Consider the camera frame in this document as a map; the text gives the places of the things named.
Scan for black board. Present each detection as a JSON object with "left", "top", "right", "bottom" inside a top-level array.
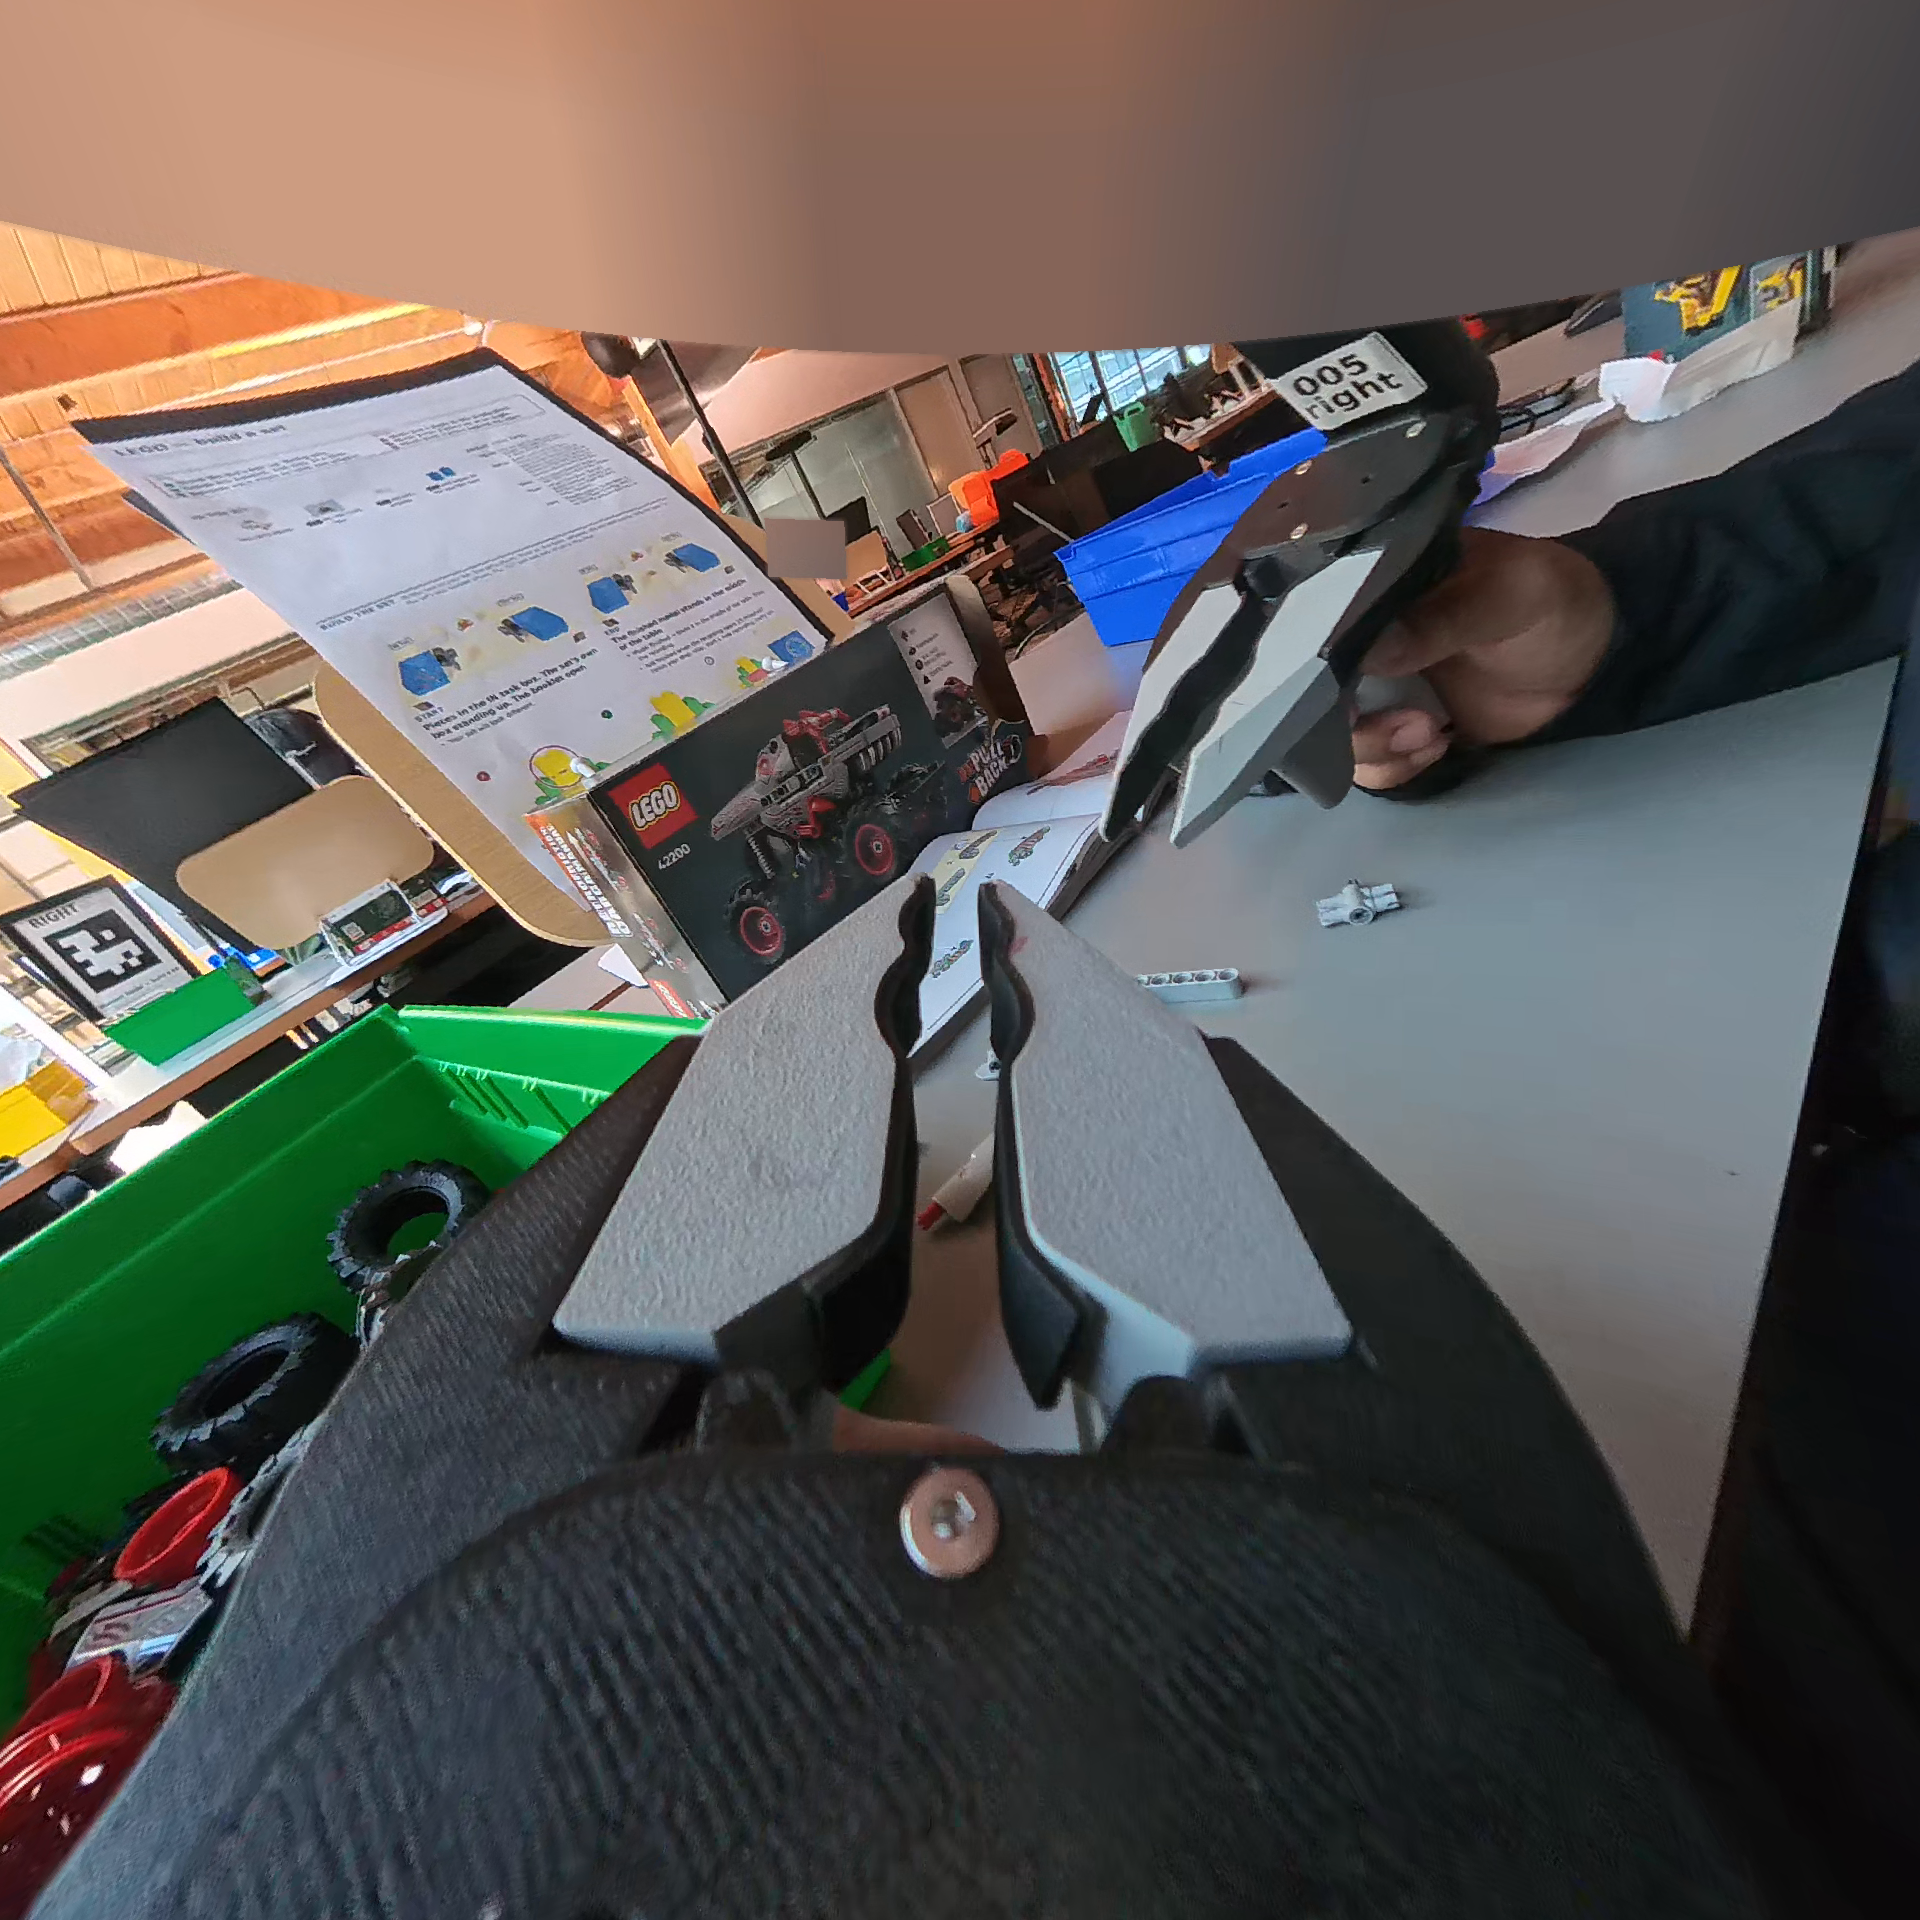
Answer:
[{"left": 16, "top": 698, "right": 318, "bottom": 962}]

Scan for red toy wheel hub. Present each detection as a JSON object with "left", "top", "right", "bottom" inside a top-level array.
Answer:
[
  {"left": 112, "top": 1467, "right": 242, "bottom": 1592},
  {"left": 0, "top": 1663, "right": 174, "bottom": 1876}
]

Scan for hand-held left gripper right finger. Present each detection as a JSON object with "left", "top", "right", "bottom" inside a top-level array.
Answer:
[{"left": 975, "top": 885, "right": 1360, "bottom": 1412}]

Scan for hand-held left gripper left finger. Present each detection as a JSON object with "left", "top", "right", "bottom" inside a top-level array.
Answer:
[{"left": 550, "top": 878, "right": 940, "bottom": 1403}]

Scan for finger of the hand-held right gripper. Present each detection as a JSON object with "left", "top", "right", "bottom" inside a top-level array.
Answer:
[
  {"left": 1167, "top": 546, "right": 1389, "bottom": 847},
  {"left": 1100, "top": 562, "right": 1278, "bottom": 840}
]

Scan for black pole stand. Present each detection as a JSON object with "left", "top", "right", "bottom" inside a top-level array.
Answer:
[{"left": 576, "top": 330, "right": 744, "bottom": 519}]

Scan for person's right hand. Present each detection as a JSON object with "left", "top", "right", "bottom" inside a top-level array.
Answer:
[{"left": 1350, "top": 527, "right": 1622, "bottom": 783}]

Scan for yellow blue toy box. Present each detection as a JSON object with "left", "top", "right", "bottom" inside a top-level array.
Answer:
[{"left": 1620, "top": 247, "right": 1840, "bottom": 360}]

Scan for lego instruction booklet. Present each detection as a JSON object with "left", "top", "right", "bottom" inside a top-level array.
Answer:
[{"left": 900, "top": 810, "right": 1150, "bottom": 1058}]

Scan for person's right forearm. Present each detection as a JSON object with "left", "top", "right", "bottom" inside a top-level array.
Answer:
[{"left": 1558, "top": 358, "right": 1920, "bottom": 744}]

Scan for white paper bag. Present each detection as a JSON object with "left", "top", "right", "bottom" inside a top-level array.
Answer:
[{"left": 1597, "top": 307, "right": 1802, "bottom": 423}]

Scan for small green bin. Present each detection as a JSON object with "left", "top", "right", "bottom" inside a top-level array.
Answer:
[{"left": 106, "top": 966, "right": 264, "bottom": 1068}]

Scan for printed instruction sheet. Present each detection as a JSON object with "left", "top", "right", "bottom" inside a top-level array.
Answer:
[{"left": 71, "top": 348, "right": 834, "bottom": 903}]

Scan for black white marker sign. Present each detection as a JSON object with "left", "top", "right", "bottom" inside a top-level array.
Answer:
[{"left": 0, "top": 880, "right": 203, "bottom": 1029}]

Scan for person's dark trousers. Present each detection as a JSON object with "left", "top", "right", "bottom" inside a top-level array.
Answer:
[{"left": 1695, "top": 660, "right": 1920, "bottom": 1920}]

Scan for black lego set box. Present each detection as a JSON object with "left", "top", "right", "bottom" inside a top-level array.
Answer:
[{"left": 525, "top": 576, "right": 1039, "bottom": 1037}]

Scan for black toy tire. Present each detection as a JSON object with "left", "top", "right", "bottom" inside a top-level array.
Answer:
[
  {"left": 327, "top": 1159, "right": 490, "bottom": 1292},
  {"left": 152, "top": 1315, "right": 355, "bottom": 1479}
]

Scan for white papers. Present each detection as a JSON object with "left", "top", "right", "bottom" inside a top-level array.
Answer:
[{"left": 1476, "top": 397, "right": 1622, "bottom": 483}]

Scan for light wooden board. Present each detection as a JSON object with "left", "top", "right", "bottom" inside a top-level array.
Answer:
[{"left": 310, "top": 660, "right": 602, "bottom": 950}]

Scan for blue plastic bin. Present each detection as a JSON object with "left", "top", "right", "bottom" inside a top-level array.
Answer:
[{"left": 1053, "top": 428, "right": 1327, "bottom": 646}]

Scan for small rounded wooden panel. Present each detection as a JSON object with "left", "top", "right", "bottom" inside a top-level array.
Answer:
[{"left": 176, "top": 774, "right": 437, "bottom": 950}]

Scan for green plastic bin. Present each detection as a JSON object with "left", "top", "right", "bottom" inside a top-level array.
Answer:
[{"left": 0, "top": 1002, "right": 894, "bottom": 1741}]

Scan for small circuit board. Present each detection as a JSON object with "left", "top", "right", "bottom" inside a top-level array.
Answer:
[{"left": 323, "top": 885, "right": 437, "bottom": 962}]

